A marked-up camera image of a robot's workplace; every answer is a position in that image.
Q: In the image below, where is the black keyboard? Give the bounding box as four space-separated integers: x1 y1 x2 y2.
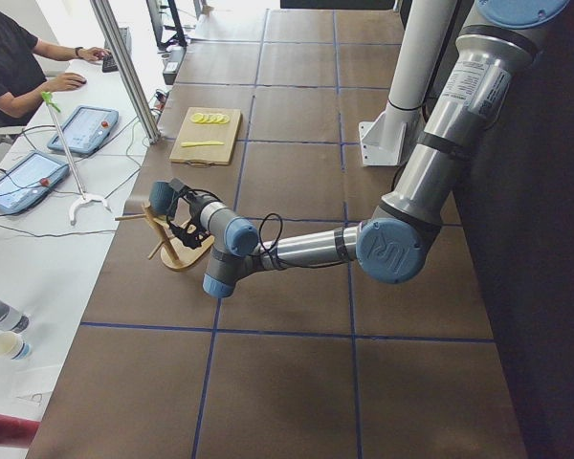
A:
101 27 131 73

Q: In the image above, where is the teach pendant tablet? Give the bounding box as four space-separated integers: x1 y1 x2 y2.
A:
61 105 119 157
0 151 70 215

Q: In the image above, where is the yellow plastic knife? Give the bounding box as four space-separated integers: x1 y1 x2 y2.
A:
180 141 225 148

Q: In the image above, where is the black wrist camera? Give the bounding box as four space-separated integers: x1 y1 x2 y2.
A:
166 220 210 249

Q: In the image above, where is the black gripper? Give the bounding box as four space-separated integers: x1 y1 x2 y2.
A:
168 178 209 228

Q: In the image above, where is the wooden cup storage rack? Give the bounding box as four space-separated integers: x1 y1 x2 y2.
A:
115 202 214 272

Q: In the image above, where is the white paper cup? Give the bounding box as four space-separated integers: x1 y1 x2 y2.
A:
0 332 32 361

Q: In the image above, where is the teal mug yellow inside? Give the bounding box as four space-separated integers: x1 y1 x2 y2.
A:
148 181 175 216

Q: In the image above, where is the far teach pendant tablet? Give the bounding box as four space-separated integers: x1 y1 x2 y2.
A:
61 105 119 157

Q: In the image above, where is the near teach pendant tablet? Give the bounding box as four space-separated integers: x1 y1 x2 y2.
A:
0 151 70 215

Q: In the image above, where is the wooden cutting board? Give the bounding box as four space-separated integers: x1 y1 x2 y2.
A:
169 106 242 165

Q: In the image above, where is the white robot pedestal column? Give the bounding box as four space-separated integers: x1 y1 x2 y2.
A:
359 0 457 166

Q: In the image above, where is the lemon slice one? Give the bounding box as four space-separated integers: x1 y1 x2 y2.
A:
190 113 205 123

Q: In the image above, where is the seated person black shirt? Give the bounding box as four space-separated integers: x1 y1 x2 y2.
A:
0 11 109 127

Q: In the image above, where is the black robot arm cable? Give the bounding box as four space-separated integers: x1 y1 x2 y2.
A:
181 186 360 270

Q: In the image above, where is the aluminium frame post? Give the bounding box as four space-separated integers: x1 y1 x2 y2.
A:
90 0 161 144

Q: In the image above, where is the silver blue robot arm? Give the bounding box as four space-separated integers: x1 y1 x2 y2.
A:
168 1 566 298

